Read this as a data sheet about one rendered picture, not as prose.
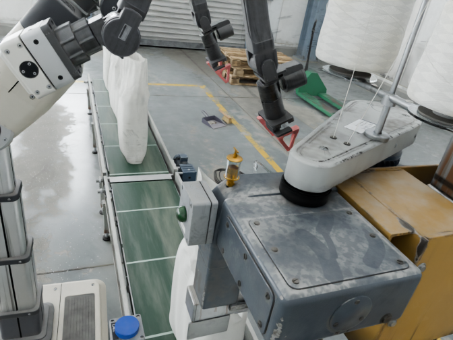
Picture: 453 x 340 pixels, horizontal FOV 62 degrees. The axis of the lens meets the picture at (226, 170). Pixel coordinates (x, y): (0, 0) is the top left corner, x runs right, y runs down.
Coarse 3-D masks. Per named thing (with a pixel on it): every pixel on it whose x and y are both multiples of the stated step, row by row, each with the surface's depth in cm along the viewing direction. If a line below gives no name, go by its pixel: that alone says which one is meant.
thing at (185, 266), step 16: (176, 256) 138; (192, 256) 121; (176, 272) 137; (192, 272) 121; (176, 288) 137; (176, 304) 137; (176, 320) 135; (240, 320) 111; (176, 336) 138; (208, 336) 111; (224, 336) 112; (240, 336) 114
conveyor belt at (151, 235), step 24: (120, 192) 229; (144, 192) 232; (168, 192) 236; (120, 216) 208; (144, 216) 212; (168, 216) 215; (120, 240) 204; (144, 240) 194; (168, 240) 196; (144, 264) 179; (168, 264) 181; (144, 288) 166; (168, 288) 168; (144, 312) 155; (168, 312) 157; (168, 336) 147
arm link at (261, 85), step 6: (282, 78) 97; (258, 84) 97; (264, 84) 96; (270, 84) 96; (276, 84) 96; (282, 84) 98; (258, 90) 99; (264, 90) 97; (270, 90) 96; (276, 90) 97; (264, 96) 98; (270, 96) 97; (276, 96) 98; (264, 102) 99
